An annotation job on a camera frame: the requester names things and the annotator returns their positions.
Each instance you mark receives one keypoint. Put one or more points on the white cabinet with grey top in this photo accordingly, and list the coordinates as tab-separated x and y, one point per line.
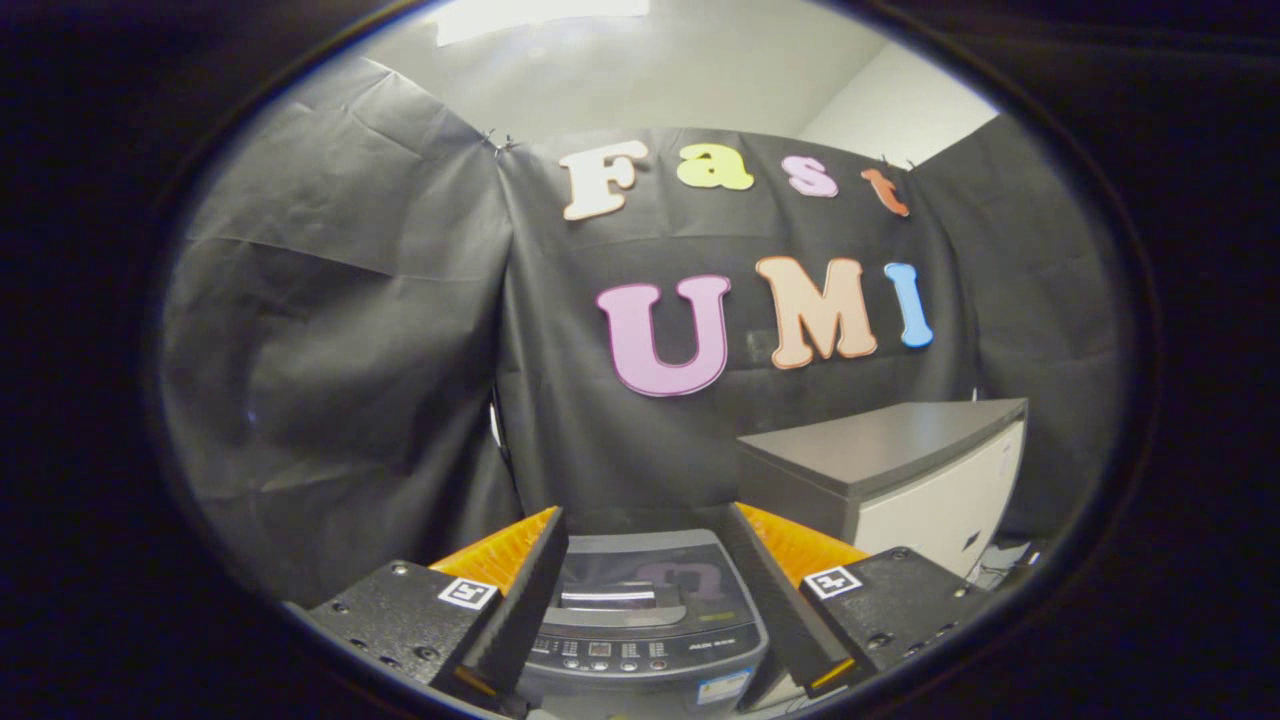
930	510

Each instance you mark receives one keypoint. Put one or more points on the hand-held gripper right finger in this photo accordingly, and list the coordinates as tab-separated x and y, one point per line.
775	600

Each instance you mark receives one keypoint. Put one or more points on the black backdrop cloth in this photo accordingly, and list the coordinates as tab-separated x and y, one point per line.
350	350

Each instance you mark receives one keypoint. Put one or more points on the grey washing machine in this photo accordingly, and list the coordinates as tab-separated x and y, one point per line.
640	655

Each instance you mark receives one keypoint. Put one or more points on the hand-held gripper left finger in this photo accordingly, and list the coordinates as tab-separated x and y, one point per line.
520	600

